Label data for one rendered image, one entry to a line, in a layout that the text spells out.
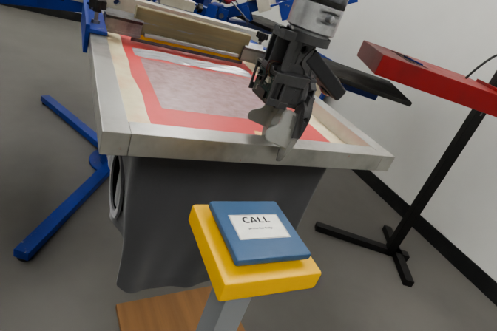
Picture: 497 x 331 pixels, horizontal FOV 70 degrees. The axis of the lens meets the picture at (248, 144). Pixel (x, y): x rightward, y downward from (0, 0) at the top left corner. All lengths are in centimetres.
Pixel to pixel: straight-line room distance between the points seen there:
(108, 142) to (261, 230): 24
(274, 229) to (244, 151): 18
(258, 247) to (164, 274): 51
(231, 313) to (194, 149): 24
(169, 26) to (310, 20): 63
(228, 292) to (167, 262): 48
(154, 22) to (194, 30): 12
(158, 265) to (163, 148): 39
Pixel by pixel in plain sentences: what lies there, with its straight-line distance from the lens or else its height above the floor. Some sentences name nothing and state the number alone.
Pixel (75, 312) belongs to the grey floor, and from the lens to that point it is 153.
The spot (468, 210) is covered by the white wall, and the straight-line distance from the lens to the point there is 270.
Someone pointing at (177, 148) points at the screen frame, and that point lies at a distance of 55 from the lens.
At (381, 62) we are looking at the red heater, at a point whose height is 107.
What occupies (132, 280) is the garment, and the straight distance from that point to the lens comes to 87.
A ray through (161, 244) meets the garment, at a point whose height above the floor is 67.
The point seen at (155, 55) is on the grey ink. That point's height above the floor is 96.
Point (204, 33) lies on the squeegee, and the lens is 113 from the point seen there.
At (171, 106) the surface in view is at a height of 96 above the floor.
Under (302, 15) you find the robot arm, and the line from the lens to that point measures 54.
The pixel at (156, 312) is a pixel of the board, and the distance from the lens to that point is 152.
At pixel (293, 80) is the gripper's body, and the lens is 54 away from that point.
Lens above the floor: 123
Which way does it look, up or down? 25 degrees down
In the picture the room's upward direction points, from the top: 20 degrees clockwise
